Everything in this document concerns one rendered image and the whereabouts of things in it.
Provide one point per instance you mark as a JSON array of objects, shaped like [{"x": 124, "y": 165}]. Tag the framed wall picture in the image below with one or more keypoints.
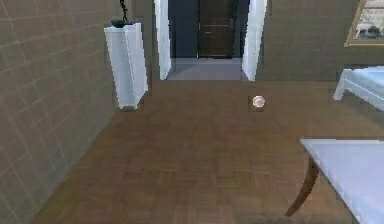
[{"x": 368, "y": 21}]

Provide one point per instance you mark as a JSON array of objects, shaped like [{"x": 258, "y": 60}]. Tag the white and pink ball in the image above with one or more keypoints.
[{"x": 258, "y": 101}]

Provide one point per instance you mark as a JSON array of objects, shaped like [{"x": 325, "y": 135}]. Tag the dark brown room door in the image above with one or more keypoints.
[{"x": 216, "y": 28}]

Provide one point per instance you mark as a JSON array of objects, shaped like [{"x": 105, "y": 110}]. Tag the white table with brown legs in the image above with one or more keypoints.
[{"x": 353, "y": 173}]

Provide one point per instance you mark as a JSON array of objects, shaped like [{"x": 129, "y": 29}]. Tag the black potted house plant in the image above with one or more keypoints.
[{"x": 122, "y": 20}]

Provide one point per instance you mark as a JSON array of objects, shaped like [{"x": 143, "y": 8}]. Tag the white low table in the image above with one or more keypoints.
[{"x": 363, "y": 83}]

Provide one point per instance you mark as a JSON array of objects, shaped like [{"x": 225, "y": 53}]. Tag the white door frame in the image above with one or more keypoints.
[{"x": 255, "y": 40}]

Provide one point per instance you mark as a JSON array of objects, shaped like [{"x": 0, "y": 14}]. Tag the white tall pedestal stand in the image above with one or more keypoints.
[{"x": 127, "y": 63}]

